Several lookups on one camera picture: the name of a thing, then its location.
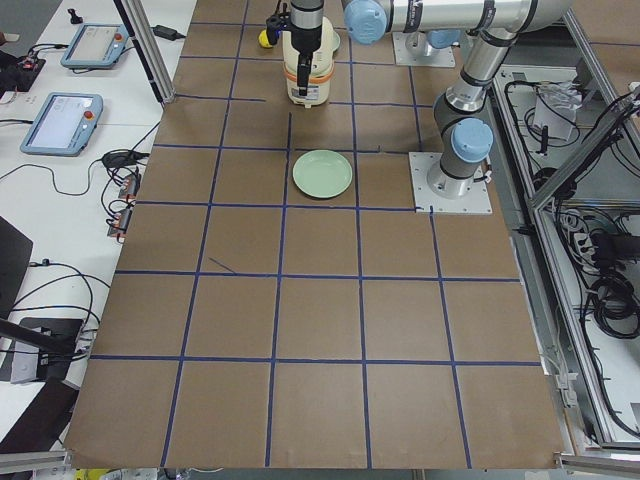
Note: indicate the white rice cooker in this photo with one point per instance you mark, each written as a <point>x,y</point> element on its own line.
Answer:
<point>322,68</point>

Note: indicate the green plate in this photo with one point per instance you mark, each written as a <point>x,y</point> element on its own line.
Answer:
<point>336,41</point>
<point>322,174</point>

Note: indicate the green plate right side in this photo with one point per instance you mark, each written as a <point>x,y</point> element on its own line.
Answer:
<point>336,41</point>

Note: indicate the blue teach pendant near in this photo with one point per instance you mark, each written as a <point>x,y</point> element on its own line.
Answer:
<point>64,124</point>

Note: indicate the yellow toy lemon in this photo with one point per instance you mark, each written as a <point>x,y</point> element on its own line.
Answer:
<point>265,38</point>

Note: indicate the green plate left side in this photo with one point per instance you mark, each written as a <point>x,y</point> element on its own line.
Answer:
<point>322,174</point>

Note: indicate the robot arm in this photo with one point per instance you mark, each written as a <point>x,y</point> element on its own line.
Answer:
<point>495,26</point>
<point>300,7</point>

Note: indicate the aluminium frame post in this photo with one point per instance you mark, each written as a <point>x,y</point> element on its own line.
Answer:
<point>136,23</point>

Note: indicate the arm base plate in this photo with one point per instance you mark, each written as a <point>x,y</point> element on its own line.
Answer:
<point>435,192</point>
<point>428,49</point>

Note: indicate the black power adapter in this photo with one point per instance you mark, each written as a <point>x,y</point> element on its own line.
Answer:
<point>167,33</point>

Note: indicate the blue teach pendant far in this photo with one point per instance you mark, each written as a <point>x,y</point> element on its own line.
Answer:
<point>95,46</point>

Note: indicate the blue teach pendant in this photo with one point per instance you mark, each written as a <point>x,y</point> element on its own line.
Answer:
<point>95,46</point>
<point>64,124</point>

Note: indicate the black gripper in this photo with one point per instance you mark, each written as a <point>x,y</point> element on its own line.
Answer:
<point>305,39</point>

